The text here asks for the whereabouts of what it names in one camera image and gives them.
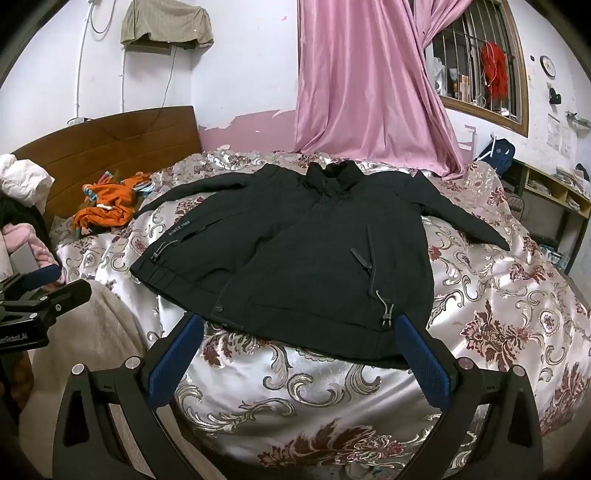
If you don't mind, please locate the red hanging decoration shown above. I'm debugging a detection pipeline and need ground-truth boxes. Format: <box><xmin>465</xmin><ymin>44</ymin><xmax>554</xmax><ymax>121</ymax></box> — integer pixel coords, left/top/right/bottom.
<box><xmin>480</xmin><ymin>42</ymin><xmax>509</xmax><ymax>100</ymax></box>

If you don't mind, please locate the wall calendar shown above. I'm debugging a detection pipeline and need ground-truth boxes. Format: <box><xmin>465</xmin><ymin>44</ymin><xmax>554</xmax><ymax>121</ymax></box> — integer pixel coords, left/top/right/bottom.
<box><xmin>547</xmin><ymin>113</ymin><xmax>574</xmax><ymax>156</ymax></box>

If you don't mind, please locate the beige blanket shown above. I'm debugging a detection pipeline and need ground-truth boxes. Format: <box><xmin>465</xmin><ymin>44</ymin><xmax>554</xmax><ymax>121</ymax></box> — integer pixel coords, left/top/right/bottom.
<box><xmin>28</xmin><ymin>279</ymin><xmax>155</xmax><ymax>480</ymax></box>

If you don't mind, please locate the white wall conduit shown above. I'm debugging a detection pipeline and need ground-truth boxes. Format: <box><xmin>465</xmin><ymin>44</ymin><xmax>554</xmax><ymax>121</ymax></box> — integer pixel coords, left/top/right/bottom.
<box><xmin>74</xmin><ymin>0</ymin><xmax>109</xmax><ymax>121</ymax></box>

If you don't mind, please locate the barred wooden window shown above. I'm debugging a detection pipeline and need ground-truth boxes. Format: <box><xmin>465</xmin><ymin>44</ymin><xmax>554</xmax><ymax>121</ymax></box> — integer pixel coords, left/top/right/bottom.
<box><xmin>425</xmin><ymin>0</ymin><xmax>530</xmax><ymax>137</ymax></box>

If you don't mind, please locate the black jacket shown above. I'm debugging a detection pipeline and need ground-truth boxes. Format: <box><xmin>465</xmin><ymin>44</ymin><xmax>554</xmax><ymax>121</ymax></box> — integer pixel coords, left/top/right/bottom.
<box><xmin>130</xmin><ymin>161</ymin><xmax>511</xmax><ymax>370</ymax></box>

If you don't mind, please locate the wooden headboard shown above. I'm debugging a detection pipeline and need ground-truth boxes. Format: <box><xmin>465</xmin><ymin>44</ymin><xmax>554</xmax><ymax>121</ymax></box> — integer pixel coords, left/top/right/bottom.
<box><xmin>10</xmin><ymin>105</ymin><xmax>204</xmax><ymax>222</ymax></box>

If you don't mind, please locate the dark garment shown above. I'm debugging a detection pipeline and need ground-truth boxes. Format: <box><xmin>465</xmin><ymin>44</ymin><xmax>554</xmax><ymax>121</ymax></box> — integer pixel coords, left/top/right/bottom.
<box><xmin>0</xmin><ymin>196</ymin><xmax>51</xmax><ymax>241</ymax></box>

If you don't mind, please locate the cloth-covered air conditioner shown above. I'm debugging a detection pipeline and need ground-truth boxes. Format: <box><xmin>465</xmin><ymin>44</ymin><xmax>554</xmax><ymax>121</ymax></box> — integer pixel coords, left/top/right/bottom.
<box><xmin>120</xmin><ymin>0</ymin><xmax>215</xmax><ymax>51</ymax></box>

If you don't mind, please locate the orange clothing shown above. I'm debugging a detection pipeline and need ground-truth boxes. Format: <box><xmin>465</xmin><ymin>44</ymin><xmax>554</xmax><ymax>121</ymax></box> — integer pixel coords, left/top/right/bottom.
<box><xmin>73</xmin><ymin>172</ymin><xmax>153</xmax><ymax>232</ymax></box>

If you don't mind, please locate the wooden shelf unit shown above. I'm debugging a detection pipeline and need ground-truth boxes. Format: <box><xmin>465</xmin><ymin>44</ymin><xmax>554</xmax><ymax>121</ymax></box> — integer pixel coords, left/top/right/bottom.
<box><xmin>501</xmin><ymin>159</ymin><xmax>591</xmax><ymax>259</ymax></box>

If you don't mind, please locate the pink garment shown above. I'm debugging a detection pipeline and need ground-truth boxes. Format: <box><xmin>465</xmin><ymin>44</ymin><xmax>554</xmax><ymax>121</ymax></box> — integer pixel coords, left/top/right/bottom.
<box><xmin>0</xmin><ymin>224</ymin><xmax>61</xmax><ymax>278</ymax></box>

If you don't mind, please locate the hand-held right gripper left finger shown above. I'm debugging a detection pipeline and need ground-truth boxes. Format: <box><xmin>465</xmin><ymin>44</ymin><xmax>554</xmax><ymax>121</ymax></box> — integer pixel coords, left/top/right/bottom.
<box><xmin>52</xmin><ymin>313</ymin><xmax>206</xmax><ymax>480</ymax></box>

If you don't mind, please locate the blue backpack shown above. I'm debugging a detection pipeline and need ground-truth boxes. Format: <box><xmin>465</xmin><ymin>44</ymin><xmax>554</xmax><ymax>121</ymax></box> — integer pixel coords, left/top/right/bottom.
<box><xmin>473</xmin><ymin>138</ymin><xmax>516</xmax><ymax>176</ymax></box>

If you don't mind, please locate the black power cable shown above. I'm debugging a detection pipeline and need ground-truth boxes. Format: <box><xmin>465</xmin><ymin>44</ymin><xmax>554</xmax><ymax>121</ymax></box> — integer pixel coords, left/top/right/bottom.
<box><xmin>147</xmin><ymin>45</ymin><xmax>177</xmax><ymax>110</ymax></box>

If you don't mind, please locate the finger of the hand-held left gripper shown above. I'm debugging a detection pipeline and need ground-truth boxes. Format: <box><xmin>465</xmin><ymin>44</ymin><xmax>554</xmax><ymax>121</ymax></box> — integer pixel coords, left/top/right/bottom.
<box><xmin>0</xmin><ymin>279</ymin><xmax>93</xmax><ymax>324</ymax></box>
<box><xmin>0</xmin><ymin>263</ymin><xmax>62</xmax><ymax>302</ymax></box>

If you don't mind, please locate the floral satin bedspread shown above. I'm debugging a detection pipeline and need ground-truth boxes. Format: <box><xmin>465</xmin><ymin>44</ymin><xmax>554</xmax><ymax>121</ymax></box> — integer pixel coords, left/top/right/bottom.
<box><xmin>48</xmin><ymin>148</ymin><xmax>591</xmax><ymax>480</ymax></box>

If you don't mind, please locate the pink curtain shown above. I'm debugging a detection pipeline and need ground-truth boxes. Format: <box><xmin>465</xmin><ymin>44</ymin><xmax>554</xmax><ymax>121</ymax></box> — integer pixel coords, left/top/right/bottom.
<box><xmin>294</xmin><ymin>0</ymin><xmax>465</xmax><ymax>181</ymax></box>

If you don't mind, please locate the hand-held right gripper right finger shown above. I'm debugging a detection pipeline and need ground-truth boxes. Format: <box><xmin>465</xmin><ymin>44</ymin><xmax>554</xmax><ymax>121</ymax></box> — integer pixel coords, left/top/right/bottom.
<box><xmin>394</xmin><ymin>314</ymin><xmax>544</xmax><ymax>480</ymax></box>

